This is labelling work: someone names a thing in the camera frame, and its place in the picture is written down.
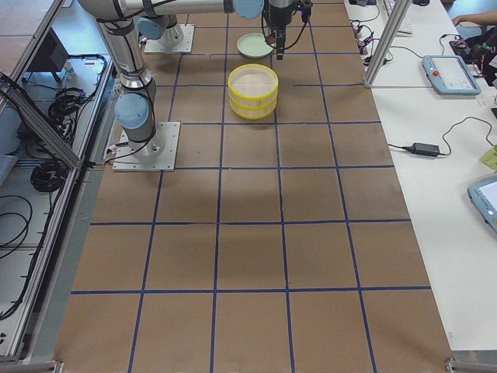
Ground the white keyboard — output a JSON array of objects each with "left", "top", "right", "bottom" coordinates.
[{"left": 383, "top": 0, "right": 413, "bottom": 37}]

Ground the aluminium frame post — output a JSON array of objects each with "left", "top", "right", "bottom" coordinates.
[{"left": 364, "top": 0, "right": 411, "bottom": 89}]

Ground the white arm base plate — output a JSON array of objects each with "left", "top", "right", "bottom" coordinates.
[
  {"left": 112, "top": 122, "right": 181, "bottom": 172},
  {"left": 144, "top": 24, "right": 195, "bottom": 54}
]

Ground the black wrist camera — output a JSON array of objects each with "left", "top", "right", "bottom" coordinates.
[{"left": 296, "top": 0, "right": 313, "bottom": 23}]

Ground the yellow steamer layer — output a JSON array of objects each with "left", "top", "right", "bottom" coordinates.
[
  {"left": 229, "top": 93, "right": 277, "bottom": 120},
  {"left": 228, "top": 64, "right": 279, "bottom": 101}
]

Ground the light green round plate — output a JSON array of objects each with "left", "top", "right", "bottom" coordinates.
[{"left": 237, "top": 33, "right": 273, "bottom": 59}]

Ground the black power adapter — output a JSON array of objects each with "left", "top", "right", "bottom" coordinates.
[{"left": 402, "top": 142, "right": 441, "bottom": 157}]

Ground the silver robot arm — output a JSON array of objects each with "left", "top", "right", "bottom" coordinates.
[
  {"left": 79, "top": 1, "right": 180, "bottom": 158},
  {"left": 138, "top": 1, "right": 312, "bottom": 60}
]

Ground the blue teach pendant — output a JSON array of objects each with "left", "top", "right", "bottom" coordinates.
[
  {"left": 422, "top": 55, "right": 481, "bottom": 96},
  {"left": 467, "top": 176, "right": 496, "bottom": 232}
]

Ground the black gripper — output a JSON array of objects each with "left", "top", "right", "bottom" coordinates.
[{"left": 267, "top": 7, "right": 293, "bottom": 61}]

